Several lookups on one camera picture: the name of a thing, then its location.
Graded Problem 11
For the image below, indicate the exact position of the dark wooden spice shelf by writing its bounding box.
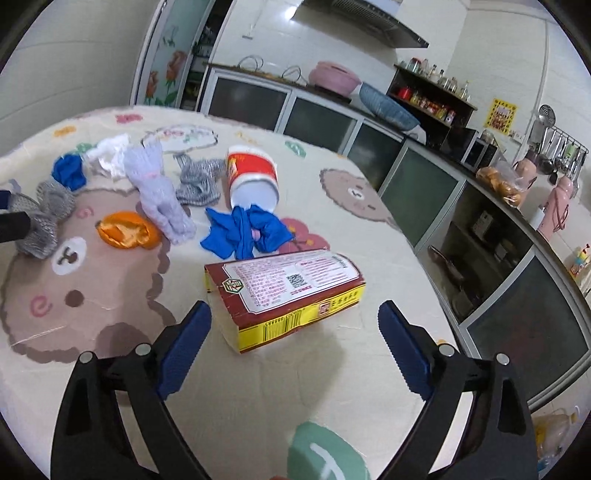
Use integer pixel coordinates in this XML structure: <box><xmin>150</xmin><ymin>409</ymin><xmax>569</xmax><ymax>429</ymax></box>
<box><xmin>387</xmin><ymin>64</ymin><xmax>478</xmax><ymax>148</ymax></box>

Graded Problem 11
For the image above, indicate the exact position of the pink thermos jug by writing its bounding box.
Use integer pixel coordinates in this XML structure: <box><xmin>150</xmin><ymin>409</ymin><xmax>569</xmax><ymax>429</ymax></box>
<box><xmin>513</xmin><ymin>158</ymin><xmax>539</xmax><ymax>195</ymax></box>

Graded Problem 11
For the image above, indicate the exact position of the large crumpled blue glove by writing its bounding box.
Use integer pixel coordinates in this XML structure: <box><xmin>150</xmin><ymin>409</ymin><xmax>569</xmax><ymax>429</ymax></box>
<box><xmin>200</xmin><ymin>205</ymin><xmax>295</xmax><ymax>260</ymax></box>

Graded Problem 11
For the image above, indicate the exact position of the printed cartoon bear blanket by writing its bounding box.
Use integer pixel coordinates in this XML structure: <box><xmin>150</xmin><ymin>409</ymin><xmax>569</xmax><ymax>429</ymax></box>
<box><xmin>0</xmin><ymin>105</ymin><xmax>462</xmax><ymax>480</ymax></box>

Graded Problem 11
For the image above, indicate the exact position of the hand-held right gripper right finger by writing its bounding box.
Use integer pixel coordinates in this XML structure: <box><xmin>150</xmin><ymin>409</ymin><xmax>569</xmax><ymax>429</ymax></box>
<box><xmin>378</xmin><ymin>300</ymin><xmax>539</xmax><ymax>480</ymax></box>

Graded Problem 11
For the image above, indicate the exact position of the storage rack behind door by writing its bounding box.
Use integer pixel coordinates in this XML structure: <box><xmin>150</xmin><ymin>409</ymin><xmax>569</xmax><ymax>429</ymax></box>
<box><xmin>182</xmin><ymin>14</ymin><xmax>222</xmax><ymax>112</ymax></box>

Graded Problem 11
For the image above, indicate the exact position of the orange foil wrapper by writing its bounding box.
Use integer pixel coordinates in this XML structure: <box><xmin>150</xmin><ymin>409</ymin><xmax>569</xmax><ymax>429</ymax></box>
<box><xmin>95</xmin><ymin>211</ymin><xmax>162</xmax><ymax>250</ymax></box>

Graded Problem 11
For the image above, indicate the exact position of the black range hood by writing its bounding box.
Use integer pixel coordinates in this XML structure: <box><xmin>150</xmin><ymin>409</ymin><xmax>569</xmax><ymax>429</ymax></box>
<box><xmin>291</xmin><ymin>0</ymin><xmax>430</xmax><ymax>48</ymax></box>

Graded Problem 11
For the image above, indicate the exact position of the yellow wall poster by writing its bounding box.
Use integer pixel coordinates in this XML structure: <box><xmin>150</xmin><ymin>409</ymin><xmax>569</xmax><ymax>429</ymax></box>
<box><xmin>484</xmin><ymin>98</ymin><xmax>519</xmax><ymax>136</ymax></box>

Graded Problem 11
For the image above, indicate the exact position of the clear oil bottle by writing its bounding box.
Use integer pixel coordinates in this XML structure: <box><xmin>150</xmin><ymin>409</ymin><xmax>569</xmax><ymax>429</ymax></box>
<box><xmin>531</xmin><ymin>408</ymin><xmax>583</xmax><ymax>467</ymax></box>

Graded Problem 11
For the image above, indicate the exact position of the grey mesh scrubber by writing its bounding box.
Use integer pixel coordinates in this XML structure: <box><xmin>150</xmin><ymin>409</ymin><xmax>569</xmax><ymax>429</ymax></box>
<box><xmin>173</xmin><ymin>152</ymin><xmax>227</xmax><ymax>207</ymax></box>
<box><xmin>8</xmin><ymin>179</ymin><xmax>77</xmax><ymax>259</ymax></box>

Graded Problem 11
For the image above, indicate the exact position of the glass door kitchen cabinet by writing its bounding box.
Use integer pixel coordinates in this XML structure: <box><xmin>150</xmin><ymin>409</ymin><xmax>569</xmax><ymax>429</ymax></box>
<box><xmin>201</xmin><ymin>62</ymin><xmax>591</xmax><ymax>411</ymax></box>

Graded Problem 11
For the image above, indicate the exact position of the clear bag of buns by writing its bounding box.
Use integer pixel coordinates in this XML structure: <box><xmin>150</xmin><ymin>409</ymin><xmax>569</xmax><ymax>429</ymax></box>
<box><xmin>475</xmin><ymin>159</ymin><xmax>527</xmax><ymax>208</ymax></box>

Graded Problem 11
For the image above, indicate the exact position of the colourful toy bottle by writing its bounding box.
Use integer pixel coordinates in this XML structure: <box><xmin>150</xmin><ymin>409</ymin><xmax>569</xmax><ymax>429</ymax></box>
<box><xmin>570</xmin><ymin>246</ymin><xmax>591</xmax><ymax>280</ymax></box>

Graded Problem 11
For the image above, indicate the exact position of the red and white paper cup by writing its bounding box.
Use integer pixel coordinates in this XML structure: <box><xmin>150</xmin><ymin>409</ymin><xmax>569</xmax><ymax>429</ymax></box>
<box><xmin>225</xmin><ymin>145</ymin><xmax>281</xmax><ymax>210</ymax></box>

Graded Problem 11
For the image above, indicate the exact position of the pink plastic basin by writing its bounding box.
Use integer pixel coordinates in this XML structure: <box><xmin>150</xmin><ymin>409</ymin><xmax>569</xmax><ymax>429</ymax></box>
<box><xmin>308</xmin><ymin>61</ymin><xmax>362</xmax><ymax>93</ymax></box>

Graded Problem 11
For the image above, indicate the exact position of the row of seasoning bottles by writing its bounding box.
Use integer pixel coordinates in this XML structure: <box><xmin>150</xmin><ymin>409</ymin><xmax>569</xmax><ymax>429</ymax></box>
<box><xmin>399</xmin><ymin>88</ymin><xmax>458</xmax><ymax>121</ymax></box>

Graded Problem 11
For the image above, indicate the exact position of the pink kettle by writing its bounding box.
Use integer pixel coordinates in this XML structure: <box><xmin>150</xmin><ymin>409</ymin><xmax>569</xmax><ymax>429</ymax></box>
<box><xmin>536</xmin><ymin>178</ymin><xmax>578</xmax><ymax>234</ymax></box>

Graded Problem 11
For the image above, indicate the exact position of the small crumpled blue glove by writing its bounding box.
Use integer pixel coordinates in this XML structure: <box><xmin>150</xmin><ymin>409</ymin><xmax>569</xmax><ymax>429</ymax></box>
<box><xmin>52</xmin><ymin>154</ymin><xmax>88</xmax><ymax>191</ymax></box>

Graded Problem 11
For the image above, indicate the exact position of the row of glass jars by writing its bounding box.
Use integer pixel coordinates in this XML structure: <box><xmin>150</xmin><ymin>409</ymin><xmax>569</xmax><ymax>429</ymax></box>
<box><xmin>399</xmin><ymin>58</ymin><xmax>472</xmax><ymax>100</ymax></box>

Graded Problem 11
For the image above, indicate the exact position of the blue woven basket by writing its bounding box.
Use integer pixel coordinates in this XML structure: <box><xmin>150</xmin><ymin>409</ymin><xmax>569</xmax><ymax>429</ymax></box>
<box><xmin>359</xmin><ymin>83</ymin><xmax>422</xmax><ymax>130</ymax></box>

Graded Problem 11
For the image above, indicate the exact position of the silver microwave oven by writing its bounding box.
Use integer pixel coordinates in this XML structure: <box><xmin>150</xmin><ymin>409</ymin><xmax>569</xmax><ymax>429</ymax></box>
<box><xmin>441</xmin><ymin>127</ymin><xmax>499</xmax><ymax>172</ymax></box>

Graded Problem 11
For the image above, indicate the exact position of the red and yellow carton box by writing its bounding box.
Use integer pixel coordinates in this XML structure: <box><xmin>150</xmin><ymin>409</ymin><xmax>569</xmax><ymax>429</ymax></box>
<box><xmin>204</xmin><ymin>249</ymin><xmax>367</xmax><ymax>355</ymax></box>

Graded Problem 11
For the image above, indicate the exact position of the flower print glass door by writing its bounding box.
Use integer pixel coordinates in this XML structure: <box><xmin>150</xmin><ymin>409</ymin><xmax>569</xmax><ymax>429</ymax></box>
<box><xmin>130</xmin><ymin>0</ymin><xmax>218</xmax><ymax>109</ymax></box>

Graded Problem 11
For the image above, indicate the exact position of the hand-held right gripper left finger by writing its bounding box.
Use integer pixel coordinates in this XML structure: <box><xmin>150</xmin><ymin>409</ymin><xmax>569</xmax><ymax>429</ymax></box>
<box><xmin>51</xmin><ymin>300</ymin><xmax>213</xmax><ymax>480</ymax></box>

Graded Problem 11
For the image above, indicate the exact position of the white plastic bag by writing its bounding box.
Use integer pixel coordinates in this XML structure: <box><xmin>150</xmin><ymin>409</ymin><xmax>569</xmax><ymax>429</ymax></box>
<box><xmin>82</xmin><ymin>133</ymin><xmax>134</xmax><ymax>181</ymax></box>

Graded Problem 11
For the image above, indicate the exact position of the row of hanging utensils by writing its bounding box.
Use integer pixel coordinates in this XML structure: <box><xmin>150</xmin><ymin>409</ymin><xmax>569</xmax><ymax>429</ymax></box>
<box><xmin>531</xmin><ymin>104</ymin><xmax>589</xmax><ymax>185</ymax></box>

